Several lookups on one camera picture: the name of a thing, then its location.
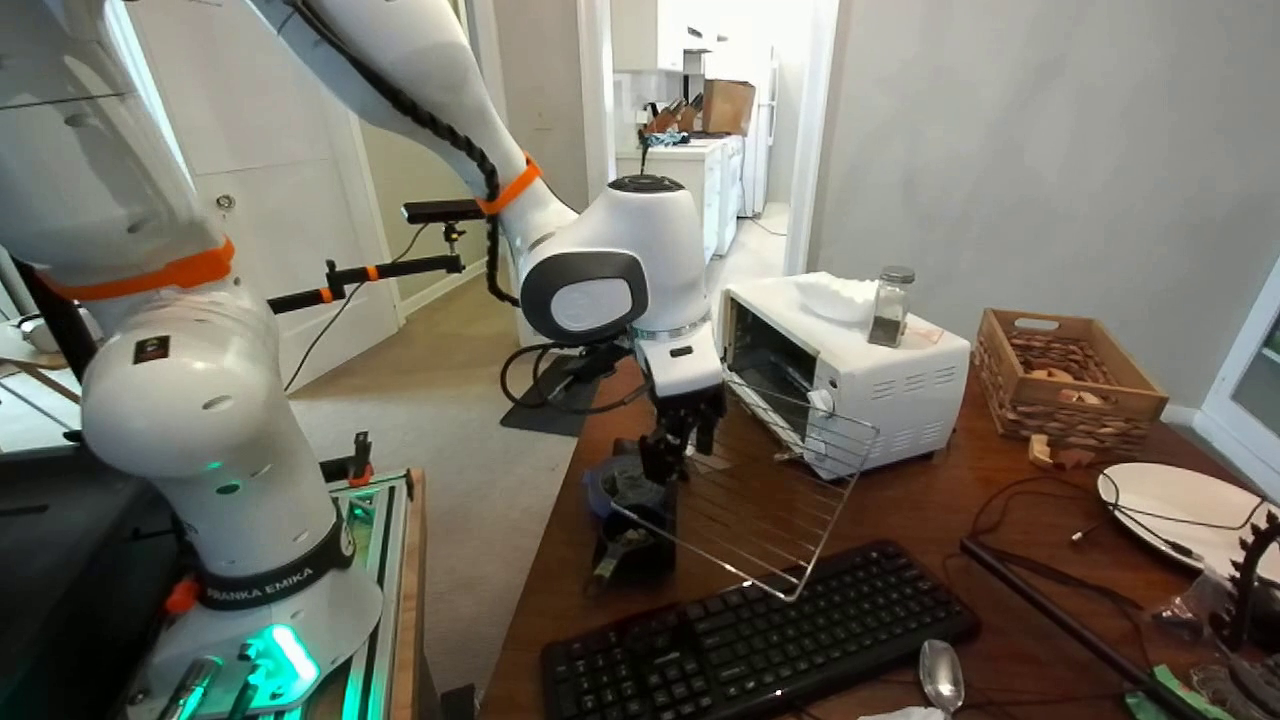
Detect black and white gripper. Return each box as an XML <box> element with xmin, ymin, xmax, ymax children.
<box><xmin>637</xmin><ymin>327</ymin><xmax>732</xmax><ymax>488</ymax></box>

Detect silver wire grill rack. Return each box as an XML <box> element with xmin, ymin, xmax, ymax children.
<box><xmin>599</xmin><ymin>416</ymin><xmax>887</xmax><ymax>607</ymax></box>

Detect white toaster oven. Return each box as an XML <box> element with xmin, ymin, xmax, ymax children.
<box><xmin>711</xmin><ymin>270</ymin><xmax>974</xmax><ymax>484</ymax></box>

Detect black rectangular mat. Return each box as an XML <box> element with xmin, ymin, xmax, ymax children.
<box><xmin>582</xmin><ymin>434</ymin><xmax>692</xmax><ymax>589</ymax></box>

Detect dark floor mat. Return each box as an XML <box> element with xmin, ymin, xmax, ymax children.
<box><xmin>495</xmin><ymin>385</ymin><xmax>592</xmax><ymax>439</ymax></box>

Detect white paper towel wad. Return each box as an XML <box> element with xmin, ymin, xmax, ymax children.
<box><xmin>783</xmin><ymin>268</ymin><xmax>883</xmax><ymax>327</ymax></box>

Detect black computer keyboard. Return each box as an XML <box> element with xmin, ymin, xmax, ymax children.
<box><xmin>537</xmin><ymin>536</ymin><xmax>985</xmax><ymax>720</ymax></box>

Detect glass spice jar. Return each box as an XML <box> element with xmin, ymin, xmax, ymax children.
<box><xmin>868</xmin><ymin>260</ymin><xmax>918</xmax><ymax>351</ymax></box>

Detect white cabinet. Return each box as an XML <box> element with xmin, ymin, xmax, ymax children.
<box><xmin>645</xmin><ymin>132</ymin><xmax>751</xmax><ymax>260</ymax></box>

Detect robot cart aluminium rails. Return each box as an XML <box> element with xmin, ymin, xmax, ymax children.
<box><xmin>114</xmin><ymin>464</ymin><xmax>433</xmax><ymax>720</ymax></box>

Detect black orange clamp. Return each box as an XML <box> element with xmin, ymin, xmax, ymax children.
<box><xmin>338</xmin><ymin>429</ymin><xmax>381</xmax><ymax>491</ymax></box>

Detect brown wicker basket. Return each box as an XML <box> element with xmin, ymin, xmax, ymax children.
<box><xmin>973</xmin><ymin>309</ymin><xmax>1172</xmax><ymax>451</ymax></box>

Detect brown cardboard box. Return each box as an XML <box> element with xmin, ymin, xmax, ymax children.
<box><xmin>699</xmin><ymin>77</ymin><xmax>759</xmax><ymax>141</ymax></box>

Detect long black stick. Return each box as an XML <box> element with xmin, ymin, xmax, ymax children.
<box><xmin>956</xmin><ymin>530</ymin><xmax>1177</xmax><ymax>705</ymax></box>

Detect white panel door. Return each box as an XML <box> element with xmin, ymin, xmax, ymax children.
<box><xmin>194</xmin><ymin>116</ymin><xmax>408</xmax><ymax>391</ymax></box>

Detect white plate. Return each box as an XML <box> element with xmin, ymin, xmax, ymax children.
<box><xmin>1094</xmin><ymin>457</ymin><xmax>1280</xmax><ymax>589</ymax></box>

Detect clear plastic bag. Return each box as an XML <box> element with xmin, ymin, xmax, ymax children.
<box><xmin>1151</xmin><ymin>583</ymin><xmax>1280</xmax><ymax>720</ymax></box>

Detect green flat object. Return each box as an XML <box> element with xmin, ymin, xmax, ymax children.
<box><xmin>1121</xmin><ymin>659</ymin><xmax>1234</xmax><ymax>720</ymax></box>

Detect white framed window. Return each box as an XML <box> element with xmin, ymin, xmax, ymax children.
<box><xmin>1187</xmin><ymin>257</ymin><xmax>1280</xmax><ymax>471</ymax></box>

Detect black toothed gear object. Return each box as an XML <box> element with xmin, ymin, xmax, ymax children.
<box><xmin>1221</xmin><ymin>507</ymin><xmax>1280</xmax><ymax>656</ymax></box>

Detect large black case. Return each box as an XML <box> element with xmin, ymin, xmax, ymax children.
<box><xmin>0</xmin><ymin>445</ymin><xmax>182</xmax><ymax>720</ymax></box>

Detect black diagonal strut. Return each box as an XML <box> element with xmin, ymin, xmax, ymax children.
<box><xmin>0</xmin><ymin>243</ymin><xmax>82</xmax><ymax>385</ymax></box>

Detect glass oven door white handle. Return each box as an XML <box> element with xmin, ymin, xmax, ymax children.
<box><xmin>682</xmin><ymin>429</ymin><xmax>816</xmax><ymax>478</ymax></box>

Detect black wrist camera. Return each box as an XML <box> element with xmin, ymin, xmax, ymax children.
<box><xmin>537</xmin><ymin>339</ymin><xmax>631</xmax><ymax>409</ymax></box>

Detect black stereo camera bar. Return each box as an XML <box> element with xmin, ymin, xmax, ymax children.
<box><xmin>398</xmin><ymin>195</ymin><xmax>487</xmax><ymax>229</ymax></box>

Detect thin black cable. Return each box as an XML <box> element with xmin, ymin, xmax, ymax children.
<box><xmin>969</xmin><ymin>467</ymin><xmax>1272</xmax><ymax>562</ymax></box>

